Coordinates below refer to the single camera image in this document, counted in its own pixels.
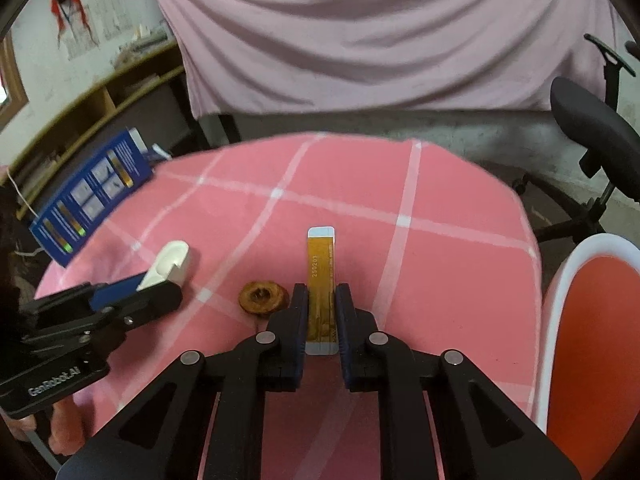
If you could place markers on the orange stick sachet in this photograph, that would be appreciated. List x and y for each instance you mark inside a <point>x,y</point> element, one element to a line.
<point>320,270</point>

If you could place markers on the wooden window frame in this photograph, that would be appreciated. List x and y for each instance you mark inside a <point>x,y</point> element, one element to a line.
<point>17,85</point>

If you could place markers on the blue cardboard box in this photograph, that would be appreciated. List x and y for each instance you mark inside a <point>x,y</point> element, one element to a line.
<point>95,190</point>

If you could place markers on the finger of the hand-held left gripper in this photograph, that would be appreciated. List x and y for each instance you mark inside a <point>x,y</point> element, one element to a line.
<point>117,292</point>
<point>155,302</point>

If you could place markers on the person's left hand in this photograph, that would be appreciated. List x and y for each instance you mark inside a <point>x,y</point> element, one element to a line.
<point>67,430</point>

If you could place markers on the grey metal frame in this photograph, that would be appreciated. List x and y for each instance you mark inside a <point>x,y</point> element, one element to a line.
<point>220,127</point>

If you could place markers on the wooden shelf unit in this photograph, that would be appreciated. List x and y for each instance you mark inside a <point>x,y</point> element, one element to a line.
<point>90,110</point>

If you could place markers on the clutter on shelf unit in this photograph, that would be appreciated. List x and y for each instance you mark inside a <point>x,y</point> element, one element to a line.
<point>142,42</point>

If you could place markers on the red wall decoration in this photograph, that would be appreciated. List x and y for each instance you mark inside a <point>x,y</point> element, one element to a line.
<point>65,5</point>

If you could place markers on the brown dried fruit slice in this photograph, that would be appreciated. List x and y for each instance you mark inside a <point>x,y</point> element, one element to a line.
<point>263,297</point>

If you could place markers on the pink hanging cloth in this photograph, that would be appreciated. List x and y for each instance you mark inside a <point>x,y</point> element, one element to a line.
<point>380,30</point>

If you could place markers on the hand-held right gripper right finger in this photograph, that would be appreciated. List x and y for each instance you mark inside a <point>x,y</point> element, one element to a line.
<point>342,330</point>

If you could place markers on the pink plaid tablecloth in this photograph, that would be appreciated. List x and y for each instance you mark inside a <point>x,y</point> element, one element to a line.
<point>400,270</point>

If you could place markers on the black office chair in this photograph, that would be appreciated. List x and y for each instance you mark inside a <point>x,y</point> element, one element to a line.
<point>595,120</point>

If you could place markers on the white bin with orange liner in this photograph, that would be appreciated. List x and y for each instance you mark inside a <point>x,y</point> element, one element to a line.
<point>595,350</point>

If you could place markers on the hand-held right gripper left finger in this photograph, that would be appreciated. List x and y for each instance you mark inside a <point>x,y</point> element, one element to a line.
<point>298,330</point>

